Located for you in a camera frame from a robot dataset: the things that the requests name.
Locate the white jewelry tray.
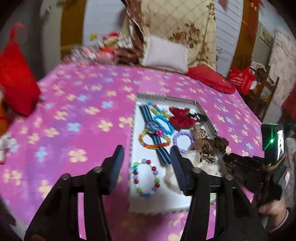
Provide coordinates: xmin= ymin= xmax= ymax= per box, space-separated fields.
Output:
xmin=128 ymin=94 xmax=223 ymax=214

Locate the person's right hand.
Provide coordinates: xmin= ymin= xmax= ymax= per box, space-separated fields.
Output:
xmin=258 ymin=197 xmax=288 ymax=230

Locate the leopard print bow clip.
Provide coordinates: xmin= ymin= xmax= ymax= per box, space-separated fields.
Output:
xmin=191 ymin=125 xmax=229 ymax=164

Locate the cream fabric scrunchie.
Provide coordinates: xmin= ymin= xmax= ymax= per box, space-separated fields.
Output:
xmin=164 ymin=151 xmax=222 ymax=194

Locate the wooden shelf rack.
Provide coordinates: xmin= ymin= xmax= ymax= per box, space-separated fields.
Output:
xmin=243 ymin=65 xmax=280 ymax=122

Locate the black hair clip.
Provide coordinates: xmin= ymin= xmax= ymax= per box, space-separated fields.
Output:
xmin=187 ymin=113 xmax=209 ymax=123

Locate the red shopping bag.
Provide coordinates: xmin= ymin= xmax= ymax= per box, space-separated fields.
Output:
xmin=227 ymin=66 xmax=255 ymax=95

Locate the red fabric scrunchie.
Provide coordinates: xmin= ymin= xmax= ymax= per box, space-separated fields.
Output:
xmin=169 ymin=107 xmax=197 ymax=130

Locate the pink flowered bedspread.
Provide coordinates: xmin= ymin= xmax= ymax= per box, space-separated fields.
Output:
xmin=1 ymin=64 xmax=263 ymax=227

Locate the red cushion right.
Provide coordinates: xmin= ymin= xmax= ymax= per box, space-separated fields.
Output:
xmin=186 ymin=65 xmax=236 ymax=94

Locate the red cushion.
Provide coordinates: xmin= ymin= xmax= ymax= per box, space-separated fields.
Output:
xmin=186 ymin=65 xmax=236 ymax=94
xmin=0 ymin=41 xmax=42 ymax=117

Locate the blue striped watch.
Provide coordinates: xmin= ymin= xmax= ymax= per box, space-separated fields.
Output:
xmin=139 ymin=105 xmax=171 ymax=165

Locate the red cushion left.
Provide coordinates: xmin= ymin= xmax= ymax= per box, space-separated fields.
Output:
xmin=0 ymin=41 xmax=42 ymax=117

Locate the white small pillow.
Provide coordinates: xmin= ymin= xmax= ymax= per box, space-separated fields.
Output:
xmin=141 ymin=35 xmax=188 ymax=74

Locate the floral beige quilt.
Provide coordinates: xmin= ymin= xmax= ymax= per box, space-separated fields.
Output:
xmin=122 ymin=0 xmax=217 ymax=70

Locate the multicolour bead bracelet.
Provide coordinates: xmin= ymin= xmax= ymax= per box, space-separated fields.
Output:
xmin=131 ymin=158 xmax=161 ymax=198

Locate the purple bead bracelet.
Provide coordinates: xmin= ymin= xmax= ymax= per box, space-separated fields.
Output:
xmin=172 ymin=131 xmax=195 ymax=153

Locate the blue bead bracelet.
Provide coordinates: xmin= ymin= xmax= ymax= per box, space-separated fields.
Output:
xmin=153 ymin=114 xmax=175 ymax=136

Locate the orange yellow bead bracelet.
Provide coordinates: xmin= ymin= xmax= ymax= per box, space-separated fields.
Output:
xmin=137 ymin=128 xmax=172 ymax=150

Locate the green bead bracelet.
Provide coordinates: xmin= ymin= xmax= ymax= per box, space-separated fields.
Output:
xmin=146 ymin=101 xmax=172 ymax=119

